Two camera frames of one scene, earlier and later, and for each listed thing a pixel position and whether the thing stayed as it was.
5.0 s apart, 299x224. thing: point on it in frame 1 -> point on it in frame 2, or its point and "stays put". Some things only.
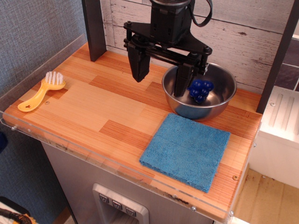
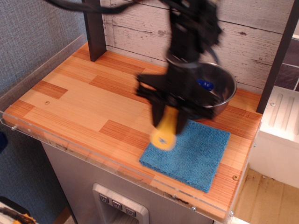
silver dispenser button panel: [114, 208] stays put
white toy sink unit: [275, 150] stays put
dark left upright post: [94, 27] stays put
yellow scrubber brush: [53, 80] -> [163, 137]
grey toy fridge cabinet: [97, 194] stays put
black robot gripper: [169, 38] -> [182, 85]
